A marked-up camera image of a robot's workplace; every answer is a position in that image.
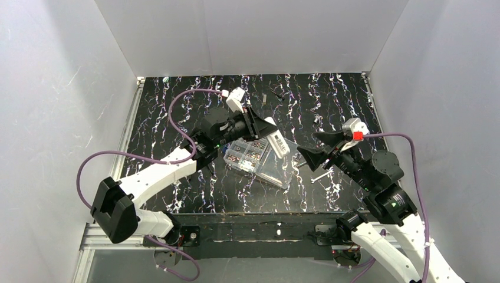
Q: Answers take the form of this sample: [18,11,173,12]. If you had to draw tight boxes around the white remote control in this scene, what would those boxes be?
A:
[265,116,290,159]

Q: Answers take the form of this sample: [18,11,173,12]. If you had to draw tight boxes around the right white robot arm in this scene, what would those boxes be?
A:
[298,131,464,282]

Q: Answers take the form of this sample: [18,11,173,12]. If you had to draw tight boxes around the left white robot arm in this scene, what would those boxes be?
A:
[90,107,279,243]

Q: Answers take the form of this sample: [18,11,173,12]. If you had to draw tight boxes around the small silver wrench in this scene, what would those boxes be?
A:
[310,171,332,183]

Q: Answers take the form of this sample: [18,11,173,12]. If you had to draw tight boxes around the clear plastic screw box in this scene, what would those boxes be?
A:
[223,139,298,189]

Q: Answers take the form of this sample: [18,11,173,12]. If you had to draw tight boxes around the black hex key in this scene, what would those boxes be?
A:
[270,90,284,101]

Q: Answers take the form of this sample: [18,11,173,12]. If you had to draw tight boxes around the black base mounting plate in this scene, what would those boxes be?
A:
[142,211,376,262]

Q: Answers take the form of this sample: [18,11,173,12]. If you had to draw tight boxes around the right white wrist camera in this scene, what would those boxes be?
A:
[341,117,370,152]

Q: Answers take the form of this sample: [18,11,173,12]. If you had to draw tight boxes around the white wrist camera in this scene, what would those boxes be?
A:
[341,117,370,152]
[226,87,245,113]

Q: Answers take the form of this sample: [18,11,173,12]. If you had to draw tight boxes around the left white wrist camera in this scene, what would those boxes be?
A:
[226,87,245,113]

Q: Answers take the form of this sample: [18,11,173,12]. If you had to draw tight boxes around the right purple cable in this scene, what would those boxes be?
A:
[349,133,430,283]

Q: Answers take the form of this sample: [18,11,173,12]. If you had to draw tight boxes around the purple cable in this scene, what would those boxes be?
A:
[349,133,430,283]
[76,88,231,281]

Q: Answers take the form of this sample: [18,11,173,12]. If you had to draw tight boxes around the orange handled pliers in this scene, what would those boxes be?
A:
[186,162,215,182]

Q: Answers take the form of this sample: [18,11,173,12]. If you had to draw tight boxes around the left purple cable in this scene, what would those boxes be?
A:
[76,88,231,281]

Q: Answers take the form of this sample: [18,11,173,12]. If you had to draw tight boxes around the aluminium frame rail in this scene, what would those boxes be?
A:
[73,77,146,282]

